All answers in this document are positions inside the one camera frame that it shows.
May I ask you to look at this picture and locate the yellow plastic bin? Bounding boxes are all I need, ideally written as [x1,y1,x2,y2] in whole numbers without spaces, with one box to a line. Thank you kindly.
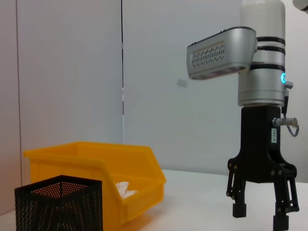
[23,141,167,224]

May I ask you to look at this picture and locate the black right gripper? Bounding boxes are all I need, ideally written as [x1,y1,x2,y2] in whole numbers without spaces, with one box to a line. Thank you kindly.
[225,106,300,231]

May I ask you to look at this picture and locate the black mesh pen holder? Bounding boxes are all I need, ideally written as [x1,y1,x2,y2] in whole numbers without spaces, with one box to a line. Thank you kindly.
[14,175,103,231]

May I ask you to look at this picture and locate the right gripper cable with connector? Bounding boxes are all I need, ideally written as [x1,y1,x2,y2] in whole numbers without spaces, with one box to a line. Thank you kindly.
[271,81,300,138]

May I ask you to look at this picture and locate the white paper ball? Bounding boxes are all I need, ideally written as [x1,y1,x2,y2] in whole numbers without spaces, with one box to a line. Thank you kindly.
[115,181,139,200]

